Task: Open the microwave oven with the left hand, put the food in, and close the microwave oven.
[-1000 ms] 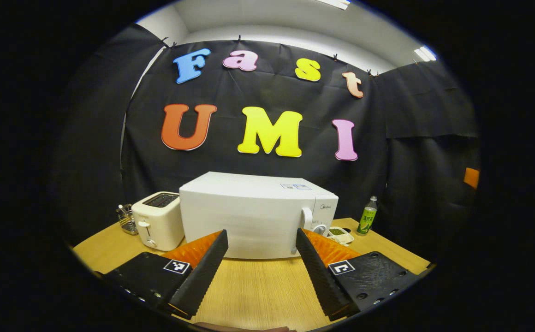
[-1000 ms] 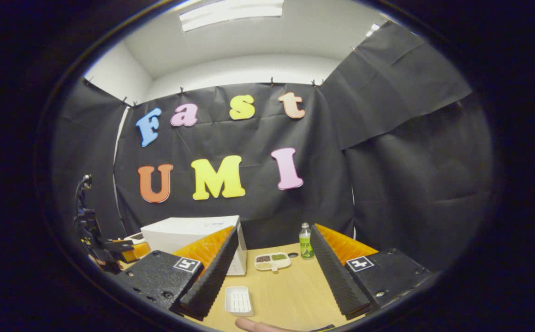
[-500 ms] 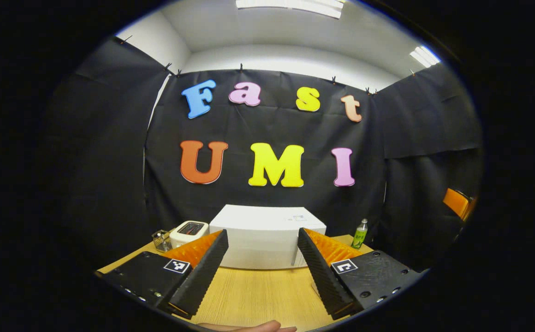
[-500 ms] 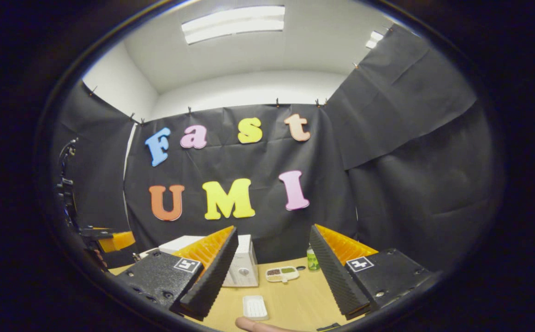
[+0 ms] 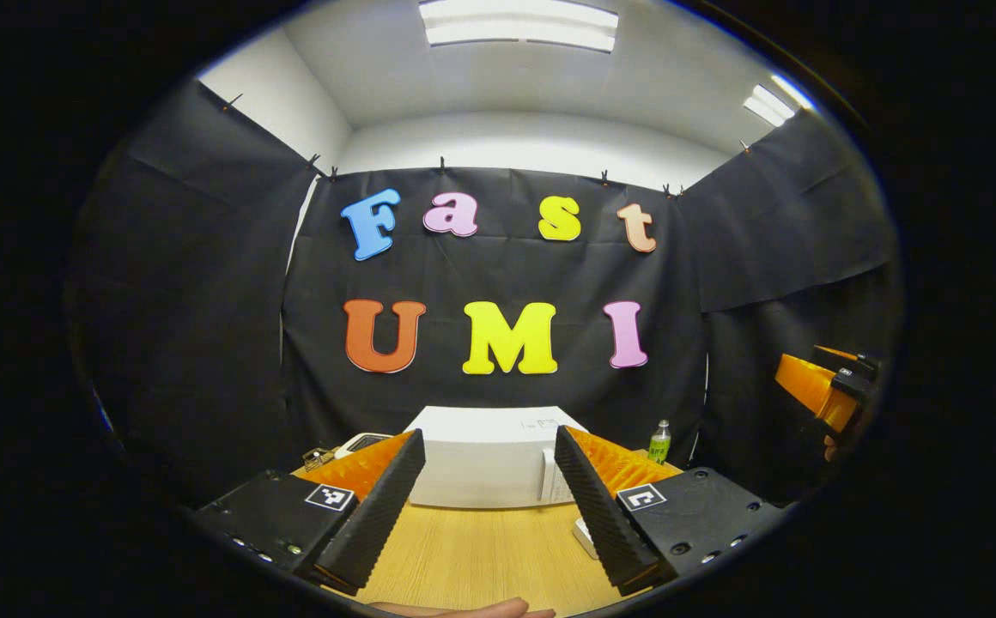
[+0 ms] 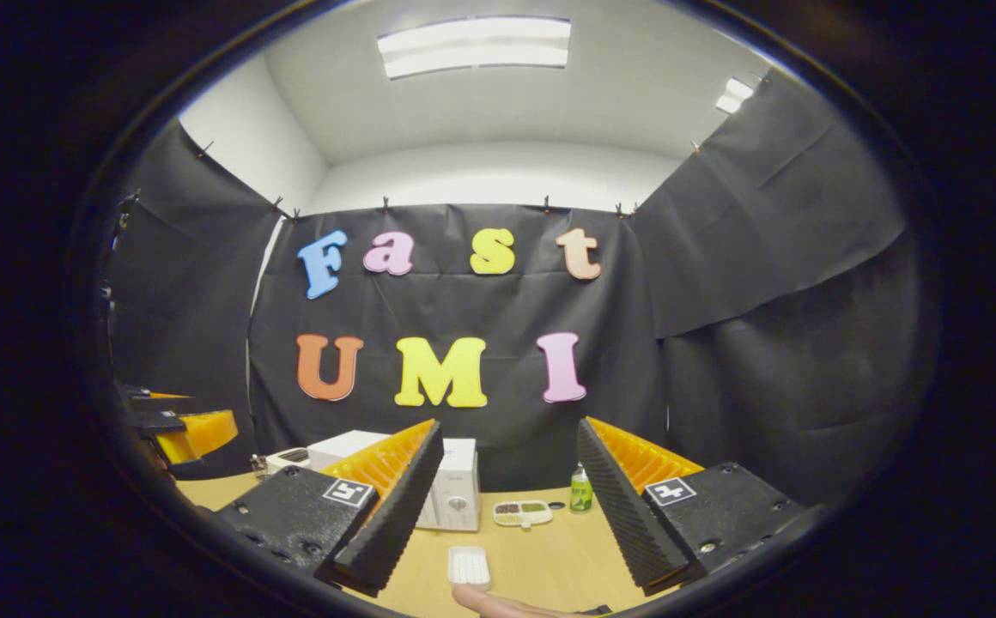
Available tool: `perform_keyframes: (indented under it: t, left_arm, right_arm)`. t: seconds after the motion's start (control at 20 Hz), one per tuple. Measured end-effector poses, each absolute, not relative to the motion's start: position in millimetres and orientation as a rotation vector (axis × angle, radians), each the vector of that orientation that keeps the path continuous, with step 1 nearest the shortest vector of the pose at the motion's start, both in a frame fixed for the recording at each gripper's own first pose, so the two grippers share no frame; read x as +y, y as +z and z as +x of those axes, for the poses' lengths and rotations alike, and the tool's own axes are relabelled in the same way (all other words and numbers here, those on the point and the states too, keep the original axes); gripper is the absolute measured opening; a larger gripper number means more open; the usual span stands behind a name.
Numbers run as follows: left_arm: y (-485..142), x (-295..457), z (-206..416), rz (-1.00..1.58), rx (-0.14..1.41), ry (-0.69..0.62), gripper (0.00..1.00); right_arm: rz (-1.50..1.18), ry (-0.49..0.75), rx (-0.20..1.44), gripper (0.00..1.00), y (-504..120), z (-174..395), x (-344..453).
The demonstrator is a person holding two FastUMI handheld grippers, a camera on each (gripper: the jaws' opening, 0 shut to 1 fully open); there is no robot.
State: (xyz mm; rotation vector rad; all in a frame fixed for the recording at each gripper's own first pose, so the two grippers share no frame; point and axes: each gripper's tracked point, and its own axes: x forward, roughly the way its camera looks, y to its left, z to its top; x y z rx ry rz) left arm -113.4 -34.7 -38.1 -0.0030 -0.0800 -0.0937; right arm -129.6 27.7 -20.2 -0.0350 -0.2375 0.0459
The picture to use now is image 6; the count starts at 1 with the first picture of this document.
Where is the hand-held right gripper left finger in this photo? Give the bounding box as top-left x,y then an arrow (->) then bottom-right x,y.
215,418 -> 446,599

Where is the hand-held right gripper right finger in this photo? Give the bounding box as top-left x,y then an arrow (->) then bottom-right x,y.
575,416 -> 812,597

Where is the white microwave oven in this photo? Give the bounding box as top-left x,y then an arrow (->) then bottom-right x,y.
307,429 -> 482,532

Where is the green drink bottle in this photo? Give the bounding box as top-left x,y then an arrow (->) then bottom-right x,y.
569,462 -> 594,513

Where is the white rectangular tray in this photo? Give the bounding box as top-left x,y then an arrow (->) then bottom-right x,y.
447,546 -> 492,591

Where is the white toaster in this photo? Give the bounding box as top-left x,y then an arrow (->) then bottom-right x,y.
264,446 -> 310,475

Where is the white divided grain dish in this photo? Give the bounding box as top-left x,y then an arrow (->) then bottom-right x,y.
492,500 -> 555,528

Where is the small ceiling light panel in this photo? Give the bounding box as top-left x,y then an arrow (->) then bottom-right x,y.
715,76 -> 756,115

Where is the long ceiling light panel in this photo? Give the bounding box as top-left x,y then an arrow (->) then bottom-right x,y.
377,16 -> 572,81

